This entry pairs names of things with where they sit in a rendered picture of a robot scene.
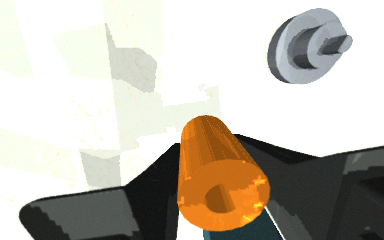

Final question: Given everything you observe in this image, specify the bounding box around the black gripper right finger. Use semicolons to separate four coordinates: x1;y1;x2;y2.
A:
233;134;384;240

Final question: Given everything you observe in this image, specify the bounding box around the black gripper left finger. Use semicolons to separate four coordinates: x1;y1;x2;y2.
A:
19;142;180;240

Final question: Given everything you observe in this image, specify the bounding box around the orange knob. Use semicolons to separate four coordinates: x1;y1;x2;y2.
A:
177;115;270;231

